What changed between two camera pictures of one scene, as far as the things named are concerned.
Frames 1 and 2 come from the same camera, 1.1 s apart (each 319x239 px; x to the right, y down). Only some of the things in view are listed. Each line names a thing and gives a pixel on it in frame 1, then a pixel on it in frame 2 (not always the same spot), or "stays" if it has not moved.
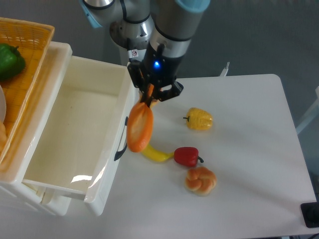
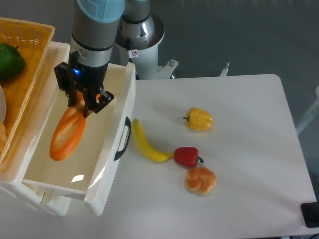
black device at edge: (310, 211) stays
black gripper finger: (144, 87) -> (72, 95)
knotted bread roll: (200, 180) stays
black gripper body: (161, 71) -> (72, 77)
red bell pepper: (187, 156) stays
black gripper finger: (155, 94) -> (90, 100)
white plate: (3, 105) stays
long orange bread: (140, 125) -> (69, 130)
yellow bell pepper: (199, 119) stays
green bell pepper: (12, 61) stays
